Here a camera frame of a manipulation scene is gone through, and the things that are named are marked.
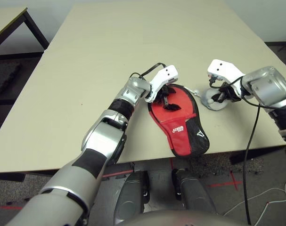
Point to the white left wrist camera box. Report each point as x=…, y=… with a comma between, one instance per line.
x=165, y=77

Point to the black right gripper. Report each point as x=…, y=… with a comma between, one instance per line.
x=232, y=93

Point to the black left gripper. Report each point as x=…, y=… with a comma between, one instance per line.
x=163, y=95

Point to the dark floor mat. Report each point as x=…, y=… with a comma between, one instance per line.
x=5, y=77

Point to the grey robot left leg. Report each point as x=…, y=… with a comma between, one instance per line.
x=131, y=197

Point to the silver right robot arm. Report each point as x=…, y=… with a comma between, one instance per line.
x=270, y=89

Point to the grey robot leg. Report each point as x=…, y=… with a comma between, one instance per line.
x=194, y=193
x=131, y=197

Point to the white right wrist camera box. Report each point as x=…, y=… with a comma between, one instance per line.
x=224, y=70

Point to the beige side table black frame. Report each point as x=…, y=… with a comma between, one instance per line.
x=6, y=21

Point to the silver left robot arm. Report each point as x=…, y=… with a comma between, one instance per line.
x=102, y=141

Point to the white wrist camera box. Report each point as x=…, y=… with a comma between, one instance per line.
x=165, y=77
x=224, y=70

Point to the grey robot right leg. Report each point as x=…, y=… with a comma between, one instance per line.
x=194, y=193

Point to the grey robot torso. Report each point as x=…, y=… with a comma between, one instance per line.
x=180, y=219

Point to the black red paddle case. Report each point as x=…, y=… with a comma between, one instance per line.
x=180, y=139

